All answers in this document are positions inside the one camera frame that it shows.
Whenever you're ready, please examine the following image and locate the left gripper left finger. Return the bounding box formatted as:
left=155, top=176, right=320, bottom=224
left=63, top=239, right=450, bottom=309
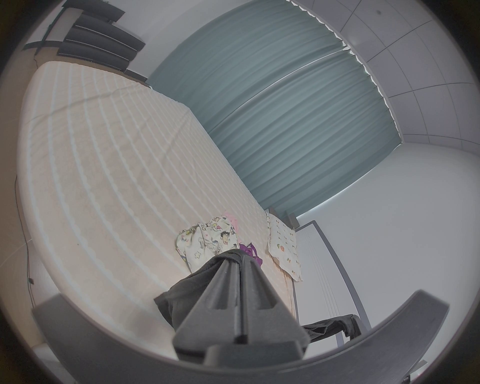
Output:
left=172, top=259, right=241, bottom=365

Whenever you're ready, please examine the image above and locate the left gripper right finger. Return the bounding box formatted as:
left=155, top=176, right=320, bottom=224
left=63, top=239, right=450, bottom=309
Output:
left=242, top=255, right=312, bottom=358

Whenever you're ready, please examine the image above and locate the black T-shirt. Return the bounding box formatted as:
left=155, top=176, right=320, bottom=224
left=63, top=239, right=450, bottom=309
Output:
left=154, top=249, right=362, bottom=344

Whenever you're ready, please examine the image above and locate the bed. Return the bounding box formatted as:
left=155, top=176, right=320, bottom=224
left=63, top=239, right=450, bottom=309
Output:
left=17, top=60, right=370, bottom=362

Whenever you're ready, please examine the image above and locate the purple garment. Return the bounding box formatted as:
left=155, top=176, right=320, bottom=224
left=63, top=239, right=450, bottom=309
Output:
left=239, top=243, right=263, bottom=269

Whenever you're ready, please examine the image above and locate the white printed pillow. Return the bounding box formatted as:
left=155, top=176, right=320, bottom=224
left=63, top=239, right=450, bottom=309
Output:
left=266, top=213, right=304, bottom=283

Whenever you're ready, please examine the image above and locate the white printed pyjama top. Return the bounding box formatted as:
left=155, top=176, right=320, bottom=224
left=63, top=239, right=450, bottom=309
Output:
left=175, top=217, right=241, bottom=274

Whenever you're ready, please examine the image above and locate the grey bedside table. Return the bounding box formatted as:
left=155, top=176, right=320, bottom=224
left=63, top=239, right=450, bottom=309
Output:
left=267, top=206, right=301, bottom=230

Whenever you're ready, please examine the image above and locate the blue-green curtain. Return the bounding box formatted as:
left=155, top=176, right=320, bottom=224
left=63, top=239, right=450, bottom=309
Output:
left=145, top=0, right=347, bottom=130
left=208, top=49, right=405, bottom=218

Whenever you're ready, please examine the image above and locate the dark chest of drawers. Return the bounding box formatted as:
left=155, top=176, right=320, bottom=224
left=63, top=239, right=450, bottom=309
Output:
left=56, top=0, right=147, bottom=72

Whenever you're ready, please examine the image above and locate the black cable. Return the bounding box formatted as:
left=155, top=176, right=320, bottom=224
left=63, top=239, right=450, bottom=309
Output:
left=14, top=176, right=38, bottom=304

